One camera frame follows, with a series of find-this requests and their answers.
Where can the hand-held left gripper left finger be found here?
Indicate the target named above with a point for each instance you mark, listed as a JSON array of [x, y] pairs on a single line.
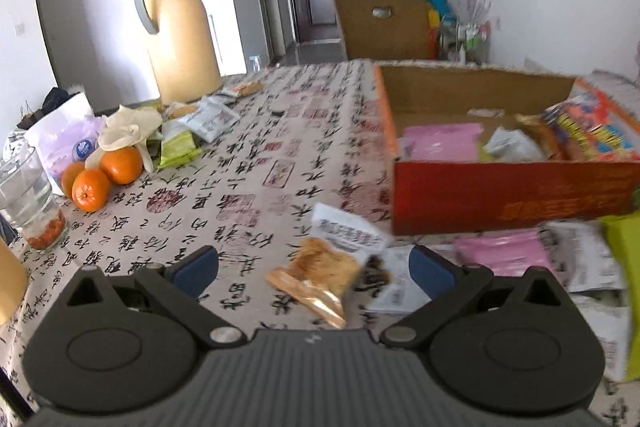
[[197, 272]]

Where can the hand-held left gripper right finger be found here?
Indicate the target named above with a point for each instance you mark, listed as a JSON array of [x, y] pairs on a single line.
[[430, 272]]

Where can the red cardboard box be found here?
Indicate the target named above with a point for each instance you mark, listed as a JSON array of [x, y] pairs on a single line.
[[475, 197]]

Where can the clear oat crisp packet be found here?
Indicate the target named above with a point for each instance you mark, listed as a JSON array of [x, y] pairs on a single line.
[[325, 267]]

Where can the pink snack packet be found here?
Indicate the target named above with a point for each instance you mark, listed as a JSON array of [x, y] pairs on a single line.
[[440, 143], [500, 252]]

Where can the large orange red snack bag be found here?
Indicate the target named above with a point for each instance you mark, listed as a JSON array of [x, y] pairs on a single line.
[[595, 122]]

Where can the small green snack packet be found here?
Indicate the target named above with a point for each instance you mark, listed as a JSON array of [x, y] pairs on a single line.
[[177, 149]]

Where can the orange fruit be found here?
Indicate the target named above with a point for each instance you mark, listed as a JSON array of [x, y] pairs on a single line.
[[120, 164], [69, 177], [91, 189]]

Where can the white printed snack packet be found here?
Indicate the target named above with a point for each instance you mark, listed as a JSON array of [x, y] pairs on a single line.
[[210, 119]]

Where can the clear cookie packet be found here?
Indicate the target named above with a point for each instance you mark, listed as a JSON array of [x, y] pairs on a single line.
[[182, 110], [247, 88]]

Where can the orange snack packet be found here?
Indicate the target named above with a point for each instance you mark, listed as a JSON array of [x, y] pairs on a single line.
[[542, 134]]

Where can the drinking glass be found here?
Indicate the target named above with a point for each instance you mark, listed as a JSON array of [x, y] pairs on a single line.
[[30, 202]]

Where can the pale yellow object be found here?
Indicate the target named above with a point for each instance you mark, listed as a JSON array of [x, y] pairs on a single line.
[[10, 282]]

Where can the purple and white bag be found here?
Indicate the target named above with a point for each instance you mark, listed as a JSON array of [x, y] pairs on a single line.
[[60, 132]]

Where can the dark bag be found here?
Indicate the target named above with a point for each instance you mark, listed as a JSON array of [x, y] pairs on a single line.
[[55, 99]]

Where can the beige thermos jug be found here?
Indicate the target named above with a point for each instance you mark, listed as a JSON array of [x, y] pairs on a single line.
[[182, 37]]

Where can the brown cardboard box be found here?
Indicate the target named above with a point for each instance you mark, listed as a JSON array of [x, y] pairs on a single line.
[[360, 37]]

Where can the yellow plastic item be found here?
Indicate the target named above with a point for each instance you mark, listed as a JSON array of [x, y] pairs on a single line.
[[435, 19]]

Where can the grey quilted blanket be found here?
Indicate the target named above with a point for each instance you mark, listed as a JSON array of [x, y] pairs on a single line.
[[615, 77]]

